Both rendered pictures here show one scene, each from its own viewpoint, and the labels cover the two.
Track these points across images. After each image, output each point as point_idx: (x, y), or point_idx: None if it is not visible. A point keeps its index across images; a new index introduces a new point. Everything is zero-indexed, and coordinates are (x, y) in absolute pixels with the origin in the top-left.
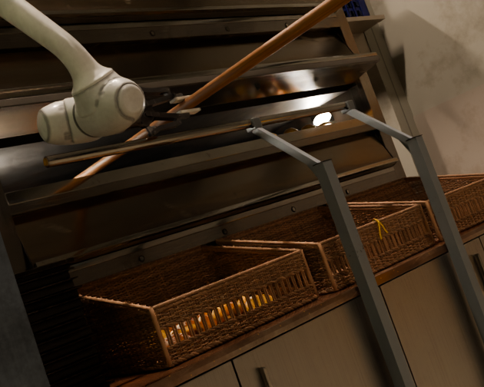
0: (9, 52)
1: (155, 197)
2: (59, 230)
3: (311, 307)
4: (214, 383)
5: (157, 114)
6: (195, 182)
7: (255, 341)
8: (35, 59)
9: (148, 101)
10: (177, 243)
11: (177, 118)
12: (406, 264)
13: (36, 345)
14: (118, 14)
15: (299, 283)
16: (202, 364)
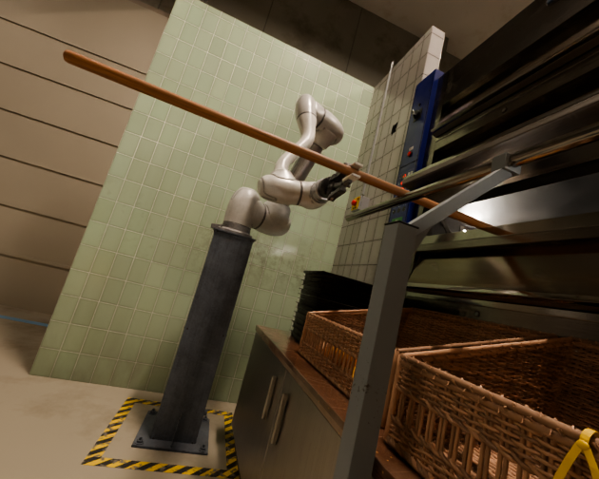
0: (468, 139)
1: (531, 260)
2: (434, 268)
3: (322, 398)
4: (279, 372)
5: (332, 184)
6: None
7: (293, 373)
8: (480, 138)
9: (332, 177)
10: (524, 317)
11: (341, 185)
12: None
13: (201, 275)
14: (565, 52)
15: None
16: (280, 354)
